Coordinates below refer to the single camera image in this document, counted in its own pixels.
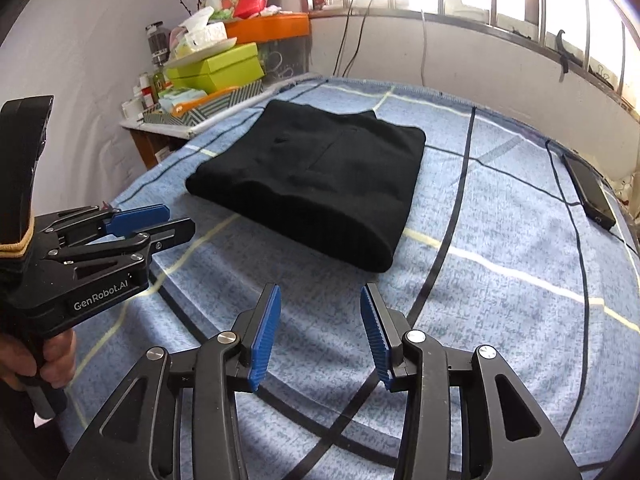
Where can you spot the black window clip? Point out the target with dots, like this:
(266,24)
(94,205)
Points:
(562,52)

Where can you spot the black pants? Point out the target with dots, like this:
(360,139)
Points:
(310,180)

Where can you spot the white flat lid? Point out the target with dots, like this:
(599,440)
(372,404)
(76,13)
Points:
(210,51)

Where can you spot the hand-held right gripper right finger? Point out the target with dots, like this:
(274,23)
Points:
(376,340)

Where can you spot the white tissue pack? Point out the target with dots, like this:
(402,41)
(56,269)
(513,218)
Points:
(205,35)

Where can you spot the light green wipes pack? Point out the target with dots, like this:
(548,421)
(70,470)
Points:
(185,95)

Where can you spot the green cardboard box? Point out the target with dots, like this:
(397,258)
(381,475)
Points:
(225,67)

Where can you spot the green oil bottle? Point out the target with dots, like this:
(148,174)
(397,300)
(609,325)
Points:
(160,85)

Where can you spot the blue plaid bed sheet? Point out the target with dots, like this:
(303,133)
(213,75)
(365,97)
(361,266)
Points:
(500,240)

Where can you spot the dark bottle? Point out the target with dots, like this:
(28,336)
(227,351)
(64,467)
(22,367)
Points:
(159,42)

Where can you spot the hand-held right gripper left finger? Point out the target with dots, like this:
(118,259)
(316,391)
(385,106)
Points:
(265,340)

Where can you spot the person's left hand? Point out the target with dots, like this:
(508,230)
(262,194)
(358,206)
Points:
(60,360)

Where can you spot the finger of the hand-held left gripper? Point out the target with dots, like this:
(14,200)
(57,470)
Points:
(140,217)
(170,235)

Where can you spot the striped tray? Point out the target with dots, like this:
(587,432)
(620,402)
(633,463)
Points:
(235,97)

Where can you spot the black smartphone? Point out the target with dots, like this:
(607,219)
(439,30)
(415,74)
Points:
(587,190)

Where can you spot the wooden side table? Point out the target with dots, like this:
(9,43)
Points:
(145,145)

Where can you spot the orange box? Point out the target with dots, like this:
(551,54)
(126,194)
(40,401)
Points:
(280,27)

